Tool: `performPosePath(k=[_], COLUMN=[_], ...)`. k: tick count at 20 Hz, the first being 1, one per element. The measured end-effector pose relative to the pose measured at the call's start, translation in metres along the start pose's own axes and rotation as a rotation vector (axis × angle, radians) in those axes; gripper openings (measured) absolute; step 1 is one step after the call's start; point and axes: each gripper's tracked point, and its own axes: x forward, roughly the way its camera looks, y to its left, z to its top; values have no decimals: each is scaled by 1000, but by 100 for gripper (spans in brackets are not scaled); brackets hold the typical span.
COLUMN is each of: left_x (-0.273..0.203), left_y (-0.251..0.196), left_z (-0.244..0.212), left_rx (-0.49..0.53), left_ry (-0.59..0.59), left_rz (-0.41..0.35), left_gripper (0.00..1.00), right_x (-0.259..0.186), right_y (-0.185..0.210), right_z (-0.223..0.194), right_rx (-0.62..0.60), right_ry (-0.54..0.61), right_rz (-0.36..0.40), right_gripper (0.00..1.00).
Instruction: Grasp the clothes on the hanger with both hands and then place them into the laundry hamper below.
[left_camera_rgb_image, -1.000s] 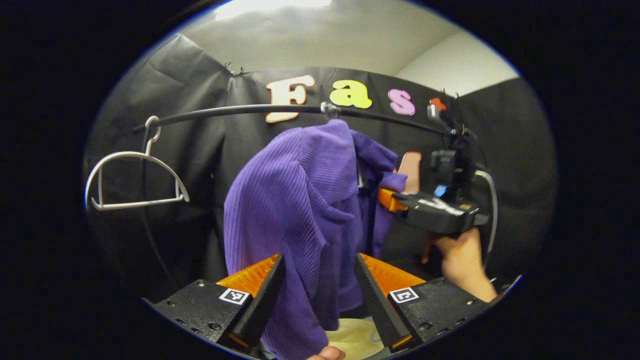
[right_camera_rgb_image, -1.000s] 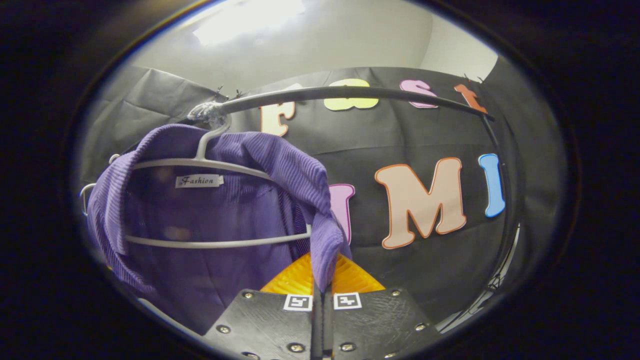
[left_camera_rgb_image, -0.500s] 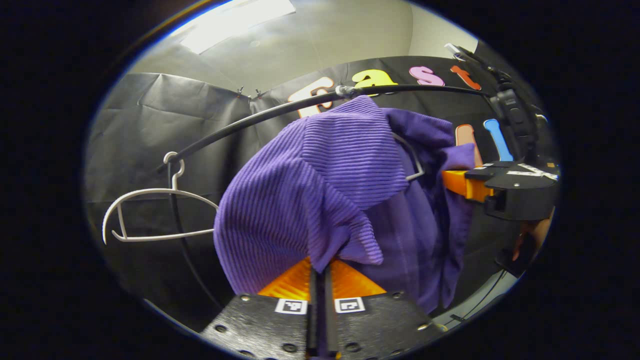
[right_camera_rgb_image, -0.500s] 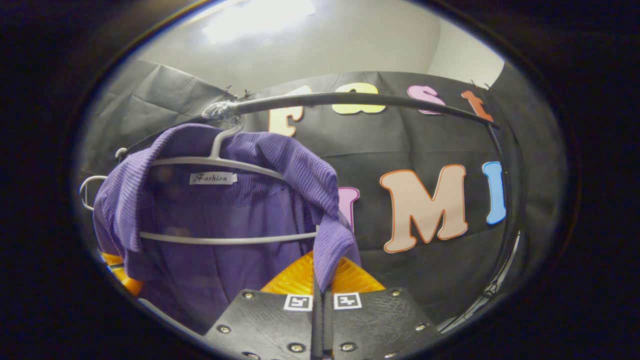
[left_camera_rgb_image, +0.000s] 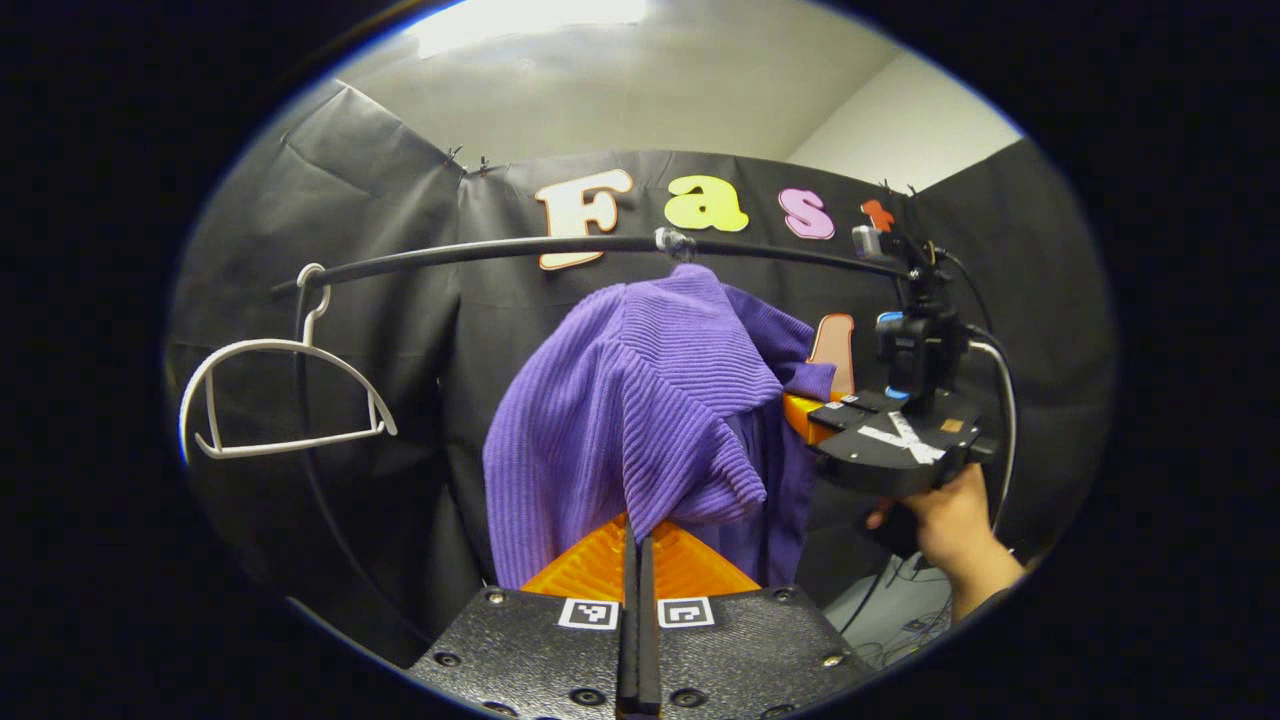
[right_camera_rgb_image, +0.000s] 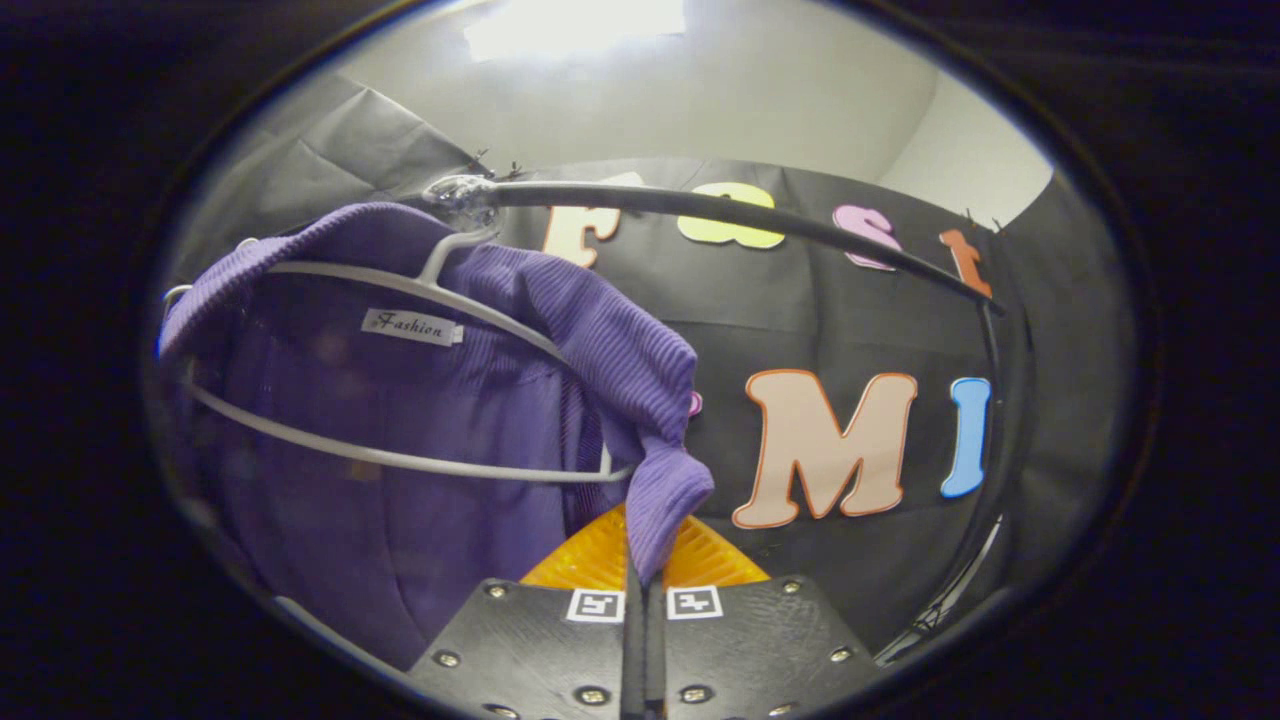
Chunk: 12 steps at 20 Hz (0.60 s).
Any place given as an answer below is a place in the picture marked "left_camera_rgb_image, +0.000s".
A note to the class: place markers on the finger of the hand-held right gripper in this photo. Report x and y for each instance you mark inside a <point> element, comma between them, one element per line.
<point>805,418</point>

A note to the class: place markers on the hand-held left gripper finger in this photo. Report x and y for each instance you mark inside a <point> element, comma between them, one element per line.
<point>630,640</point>
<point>650,640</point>

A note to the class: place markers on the purple ribbed sweater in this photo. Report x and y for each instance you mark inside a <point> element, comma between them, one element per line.
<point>640,400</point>

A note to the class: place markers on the clothes hanger with grey hook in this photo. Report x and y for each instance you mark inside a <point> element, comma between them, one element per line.
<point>672,241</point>

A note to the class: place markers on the black clothes rack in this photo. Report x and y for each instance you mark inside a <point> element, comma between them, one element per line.
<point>480,250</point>

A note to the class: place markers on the white plastic clothes hanger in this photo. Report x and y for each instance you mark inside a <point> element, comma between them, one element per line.
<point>270,343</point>

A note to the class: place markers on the black backdrop cloth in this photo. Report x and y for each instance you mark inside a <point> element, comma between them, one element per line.
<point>450,420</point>

